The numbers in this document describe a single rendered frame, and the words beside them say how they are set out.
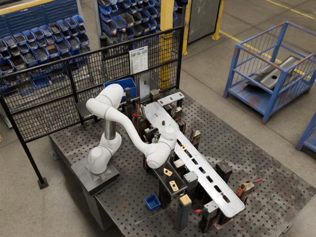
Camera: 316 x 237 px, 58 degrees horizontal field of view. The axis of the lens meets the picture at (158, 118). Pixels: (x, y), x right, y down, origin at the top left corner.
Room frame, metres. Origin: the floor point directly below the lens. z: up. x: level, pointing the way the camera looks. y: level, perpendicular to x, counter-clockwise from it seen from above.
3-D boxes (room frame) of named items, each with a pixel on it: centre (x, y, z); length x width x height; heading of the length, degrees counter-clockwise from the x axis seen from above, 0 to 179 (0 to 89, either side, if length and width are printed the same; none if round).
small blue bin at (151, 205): (1.20, 0.03, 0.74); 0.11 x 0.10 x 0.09; 32
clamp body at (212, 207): (1.02, -0.40, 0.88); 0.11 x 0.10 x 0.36; 122
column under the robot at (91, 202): (1.48, 0.53, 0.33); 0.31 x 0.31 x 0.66; 41
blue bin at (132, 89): (2.27, 0.40, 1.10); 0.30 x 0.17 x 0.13; 112
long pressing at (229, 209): (1.59, -0.25, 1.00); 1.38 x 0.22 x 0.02; 32
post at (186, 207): (1.01, -0.21, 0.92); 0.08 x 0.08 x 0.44; 32
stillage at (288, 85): (3.57, -1.76, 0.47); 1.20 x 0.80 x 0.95; 129
